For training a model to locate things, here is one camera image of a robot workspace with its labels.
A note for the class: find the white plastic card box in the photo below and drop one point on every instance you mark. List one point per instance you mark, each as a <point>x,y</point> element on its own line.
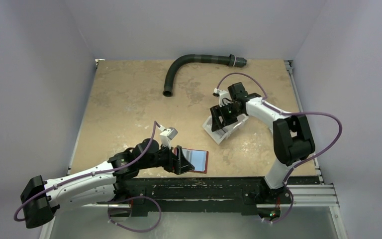
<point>222,134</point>

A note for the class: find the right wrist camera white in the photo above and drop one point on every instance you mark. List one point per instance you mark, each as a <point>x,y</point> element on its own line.
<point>223,96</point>

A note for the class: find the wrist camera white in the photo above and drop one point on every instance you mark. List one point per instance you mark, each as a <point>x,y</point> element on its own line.
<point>223,96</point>
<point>167,135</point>

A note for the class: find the red card holder wallet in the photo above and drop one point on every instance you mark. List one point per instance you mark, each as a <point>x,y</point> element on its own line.
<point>200,161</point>

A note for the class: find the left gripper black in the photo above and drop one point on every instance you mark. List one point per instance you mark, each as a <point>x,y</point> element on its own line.
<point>182,166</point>

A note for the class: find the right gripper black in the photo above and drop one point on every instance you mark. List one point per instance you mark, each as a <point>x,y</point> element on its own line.
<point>223,116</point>

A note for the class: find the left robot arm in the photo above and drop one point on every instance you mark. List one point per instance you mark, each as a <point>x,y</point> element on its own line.
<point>40,198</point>

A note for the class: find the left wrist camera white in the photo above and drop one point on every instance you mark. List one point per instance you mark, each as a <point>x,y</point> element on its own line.
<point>167,135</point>

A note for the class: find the black front table rail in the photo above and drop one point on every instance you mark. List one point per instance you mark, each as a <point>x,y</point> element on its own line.
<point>198,195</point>

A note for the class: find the white VIP card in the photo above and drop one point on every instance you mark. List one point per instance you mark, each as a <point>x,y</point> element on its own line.
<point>188,154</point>

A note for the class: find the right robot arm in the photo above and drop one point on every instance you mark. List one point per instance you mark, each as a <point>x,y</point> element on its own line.
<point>292,137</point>

